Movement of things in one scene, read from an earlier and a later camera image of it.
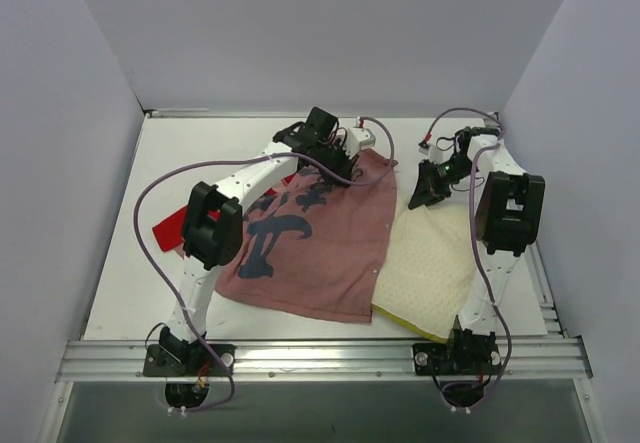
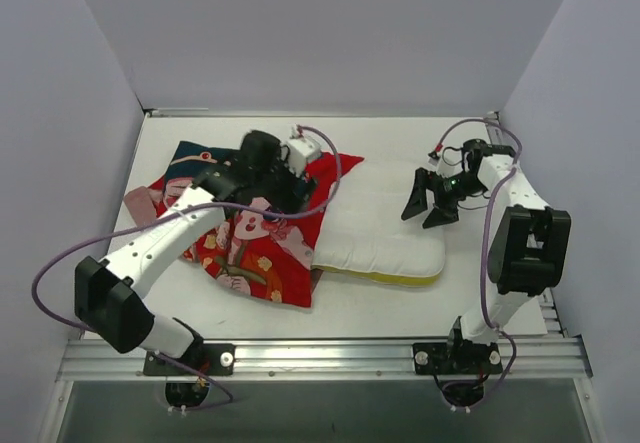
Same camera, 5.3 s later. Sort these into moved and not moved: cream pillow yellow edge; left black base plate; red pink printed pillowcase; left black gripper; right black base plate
Moved: cream pillow yellow edge; red pink printed pillowcase; left black gripper
Not moved: right black base plate; left black base plate
